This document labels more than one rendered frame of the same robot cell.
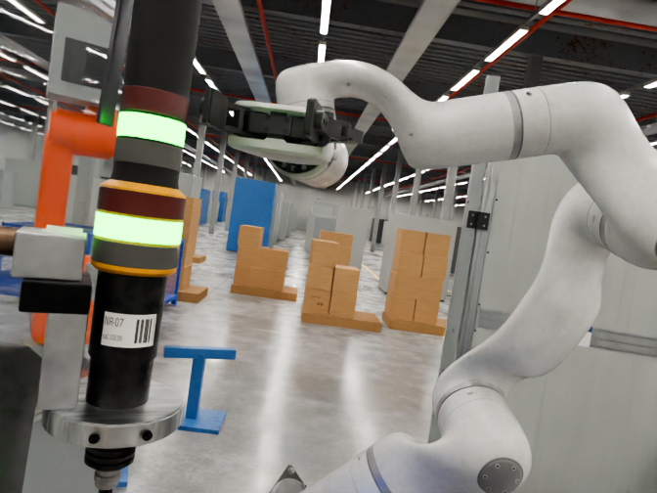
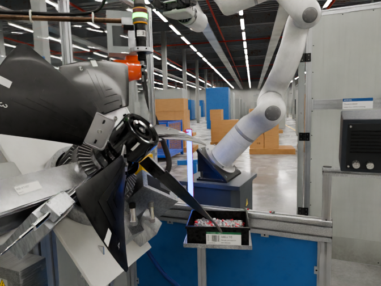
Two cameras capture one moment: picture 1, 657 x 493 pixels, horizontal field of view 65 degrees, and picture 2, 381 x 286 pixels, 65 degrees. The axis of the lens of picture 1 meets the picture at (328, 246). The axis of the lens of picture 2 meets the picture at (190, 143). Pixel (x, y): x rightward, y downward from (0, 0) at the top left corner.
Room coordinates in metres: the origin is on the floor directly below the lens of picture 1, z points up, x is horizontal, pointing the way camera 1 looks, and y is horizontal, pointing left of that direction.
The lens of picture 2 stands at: (-0.59, -0.27, 1.28)
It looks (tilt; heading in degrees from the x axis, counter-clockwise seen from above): 7 degrees down; 15
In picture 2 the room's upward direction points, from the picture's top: 2 degrees counter-clockwise
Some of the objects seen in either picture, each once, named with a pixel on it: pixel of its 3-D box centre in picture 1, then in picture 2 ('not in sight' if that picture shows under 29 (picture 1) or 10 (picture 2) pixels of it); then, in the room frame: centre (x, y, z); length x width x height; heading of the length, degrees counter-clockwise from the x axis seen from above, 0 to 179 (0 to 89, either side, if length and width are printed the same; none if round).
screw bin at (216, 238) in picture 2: not in sight; (218, 227); (0.44, -0.10, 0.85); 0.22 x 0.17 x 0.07; 97
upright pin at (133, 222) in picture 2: not in sight; (132, 213); (0.15, 0.10, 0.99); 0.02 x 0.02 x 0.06
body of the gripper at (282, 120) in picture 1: (288, 134); (179, 9); (0.56, 0.06, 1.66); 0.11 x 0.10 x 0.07; 172
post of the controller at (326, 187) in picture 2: not in sight; (326, 193); (0.55, -0.48, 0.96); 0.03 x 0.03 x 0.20; 82
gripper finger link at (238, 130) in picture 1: (241, 120); (165, 7); (0.52, 0.10, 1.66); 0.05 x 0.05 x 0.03; 85
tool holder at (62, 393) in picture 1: (106, 330); (137, 36); (0.27, 0.11, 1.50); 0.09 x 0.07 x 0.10; 117
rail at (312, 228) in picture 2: not in sight; (214, 216); (0.62, -0.05, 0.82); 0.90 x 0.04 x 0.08; 82
